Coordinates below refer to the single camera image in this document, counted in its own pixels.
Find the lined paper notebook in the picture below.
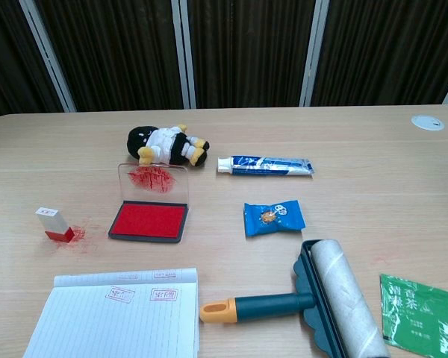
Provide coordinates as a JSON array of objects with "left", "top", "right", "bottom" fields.
[{"left": 22, "top": 266, "right": 201, "bottom": 358}]

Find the red ink pad clear lid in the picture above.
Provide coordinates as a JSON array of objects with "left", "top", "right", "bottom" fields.
[{"left": 108, "top": 162, "right": 191, "bottom": 245}]

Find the white stamp with red base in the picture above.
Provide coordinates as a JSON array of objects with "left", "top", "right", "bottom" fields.
[{"left": 34, "top": 207, "right": 76, "bottom": 244}]

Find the white table cable grommet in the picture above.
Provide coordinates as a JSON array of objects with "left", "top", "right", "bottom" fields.
[{"left": 411, "top": 115, "right": 446, "bottom": 132}]

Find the black white plush penguin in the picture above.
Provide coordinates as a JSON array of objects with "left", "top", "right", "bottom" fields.
[{"left": 126, "top": 124, "right": 211, "bottom": 167}]

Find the green tea packet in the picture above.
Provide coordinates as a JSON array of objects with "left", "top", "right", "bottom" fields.
[{"left": 379, "top": 273, "right": 448, "bottom": 358}]

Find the blue snack packet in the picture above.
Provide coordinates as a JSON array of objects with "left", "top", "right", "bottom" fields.
[{"left": 243, "top": 199, "right": 307, "bottom": 238}]

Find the teal lint roller orange tip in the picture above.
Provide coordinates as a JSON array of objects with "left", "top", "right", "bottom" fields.
[{"left": 199, "top": 239, "right": 392, "bottom": 358}]

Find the blue white toothpaste tube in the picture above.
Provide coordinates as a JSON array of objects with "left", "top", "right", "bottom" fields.
[{"left": 217, "top": 155, "right": 316, "bottom": 177}]

